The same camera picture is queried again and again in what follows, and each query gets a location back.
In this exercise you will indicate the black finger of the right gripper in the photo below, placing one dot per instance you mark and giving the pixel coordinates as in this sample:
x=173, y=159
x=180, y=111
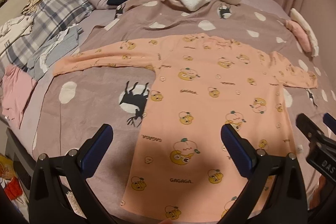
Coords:
x=308, y=127
x=330, y=122

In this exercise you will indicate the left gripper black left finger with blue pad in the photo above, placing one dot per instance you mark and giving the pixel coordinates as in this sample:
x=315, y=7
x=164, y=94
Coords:
x=59, y=189

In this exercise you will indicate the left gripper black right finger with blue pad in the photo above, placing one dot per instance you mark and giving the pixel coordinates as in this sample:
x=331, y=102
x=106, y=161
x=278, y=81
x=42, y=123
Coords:
x=286, y=201

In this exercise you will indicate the peach cartoon print pajama shirt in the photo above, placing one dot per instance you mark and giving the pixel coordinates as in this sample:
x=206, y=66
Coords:
x=181, y=170

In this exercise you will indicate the folded pink cloth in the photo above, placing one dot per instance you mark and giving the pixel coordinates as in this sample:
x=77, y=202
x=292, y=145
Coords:
x=299, y=34

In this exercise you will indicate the folded white cloth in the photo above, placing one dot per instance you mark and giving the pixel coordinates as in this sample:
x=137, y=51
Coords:
x=297, y=17

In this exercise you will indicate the pink folded garment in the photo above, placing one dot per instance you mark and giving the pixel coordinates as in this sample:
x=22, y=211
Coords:
x=17, y=87

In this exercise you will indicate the grey blue folded garment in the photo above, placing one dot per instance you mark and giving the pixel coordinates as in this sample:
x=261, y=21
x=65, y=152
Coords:
x=53, y=50

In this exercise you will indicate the white printed shirt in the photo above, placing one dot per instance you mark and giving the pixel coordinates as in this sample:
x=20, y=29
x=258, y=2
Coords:
x=13, y=29

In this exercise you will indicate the plaid grey pillow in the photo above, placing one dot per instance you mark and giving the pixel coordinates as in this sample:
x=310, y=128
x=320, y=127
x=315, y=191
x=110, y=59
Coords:
x=52, y=17

